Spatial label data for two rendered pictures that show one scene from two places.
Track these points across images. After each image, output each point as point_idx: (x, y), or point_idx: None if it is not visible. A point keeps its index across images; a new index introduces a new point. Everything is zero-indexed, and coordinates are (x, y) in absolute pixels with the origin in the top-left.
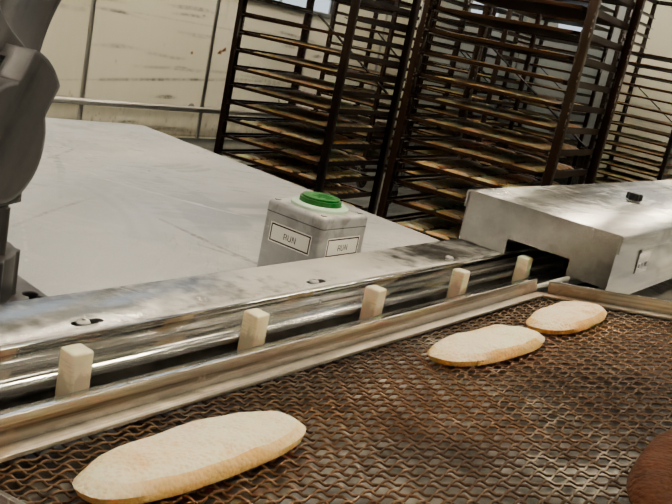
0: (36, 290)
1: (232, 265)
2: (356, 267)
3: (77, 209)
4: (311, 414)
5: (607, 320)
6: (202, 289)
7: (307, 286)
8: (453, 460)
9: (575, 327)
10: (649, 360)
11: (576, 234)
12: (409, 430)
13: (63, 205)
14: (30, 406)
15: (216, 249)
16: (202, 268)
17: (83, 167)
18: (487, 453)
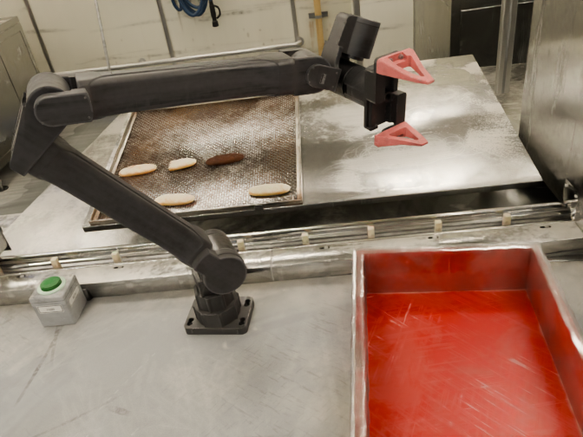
0: (192, 307)
1: (71, 335)
2: (83, 274)
3: (47, 424)
4: (238, 197)
5: None
6: (166, 268)
7: (127, 264)
8: (239, 178)
9: None
10: (155, 184)
11: None
12: (232, 186)
13: (46, 433)
14: (257, 243)
15: (51, 353)
16: (89, 334)
17: None
18: (233, 177)
